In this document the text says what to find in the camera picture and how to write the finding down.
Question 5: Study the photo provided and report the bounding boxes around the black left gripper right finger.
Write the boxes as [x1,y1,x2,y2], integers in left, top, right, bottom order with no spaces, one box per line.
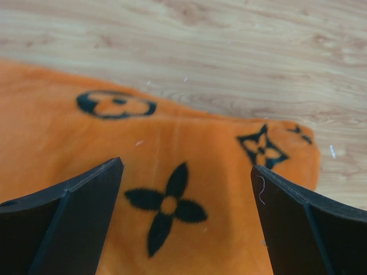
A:
[251,165,366,275]

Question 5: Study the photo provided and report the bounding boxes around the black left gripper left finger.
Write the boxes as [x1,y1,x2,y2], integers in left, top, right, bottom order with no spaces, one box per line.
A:
[1,158,124,274]

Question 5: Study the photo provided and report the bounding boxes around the orange patterned pillowcase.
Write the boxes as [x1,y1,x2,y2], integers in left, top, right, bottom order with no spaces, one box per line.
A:
[1,60,320,274]

